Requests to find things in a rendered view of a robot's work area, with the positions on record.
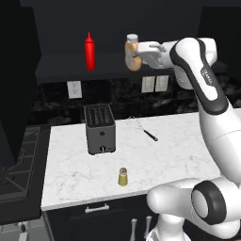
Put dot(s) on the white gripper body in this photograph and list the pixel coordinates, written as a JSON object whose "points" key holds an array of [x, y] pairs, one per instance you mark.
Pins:
{"points": [[150, 55]]}

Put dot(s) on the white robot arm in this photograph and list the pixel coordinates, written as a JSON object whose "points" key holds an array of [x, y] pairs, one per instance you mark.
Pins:
{"points": [[213, 131]]}

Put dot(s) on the tan bottle with white cap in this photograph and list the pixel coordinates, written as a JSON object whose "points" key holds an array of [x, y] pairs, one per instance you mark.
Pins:
{"points": [[131, 47]]}

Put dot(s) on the red squeeze bottle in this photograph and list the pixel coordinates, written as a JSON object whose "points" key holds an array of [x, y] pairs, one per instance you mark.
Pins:
{"points": [[90, 53]]}

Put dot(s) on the yellow shaker with brown top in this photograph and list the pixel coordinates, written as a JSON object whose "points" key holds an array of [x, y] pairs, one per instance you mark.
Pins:
{"points": [[123, 179]]}

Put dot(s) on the black cabinet door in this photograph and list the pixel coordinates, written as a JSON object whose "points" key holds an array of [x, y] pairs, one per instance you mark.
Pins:
{"points": [[15, 78]]}

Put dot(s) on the dark grey toaster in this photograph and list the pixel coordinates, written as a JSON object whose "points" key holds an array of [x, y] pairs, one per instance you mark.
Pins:
{"points": [[100, 135]]}

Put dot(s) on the black drawer front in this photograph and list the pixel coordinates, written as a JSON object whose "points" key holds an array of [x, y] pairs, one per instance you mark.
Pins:
{"points": [[125, 208]]}

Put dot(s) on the black gas range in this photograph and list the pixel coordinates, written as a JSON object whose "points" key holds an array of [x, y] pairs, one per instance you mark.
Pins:
{"points": [[19, 175]]}

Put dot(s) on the black cupboard door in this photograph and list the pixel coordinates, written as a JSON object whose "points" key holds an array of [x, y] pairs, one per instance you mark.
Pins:
{"points": [[94, 230]]}

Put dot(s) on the white wall outlet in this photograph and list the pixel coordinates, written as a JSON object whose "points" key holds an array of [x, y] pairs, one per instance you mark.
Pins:
{"points": [[74, 89]]}

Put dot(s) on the black open wall cabinet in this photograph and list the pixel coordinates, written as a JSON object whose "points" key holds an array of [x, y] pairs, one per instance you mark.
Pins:
{"points": [[62, 25]]}

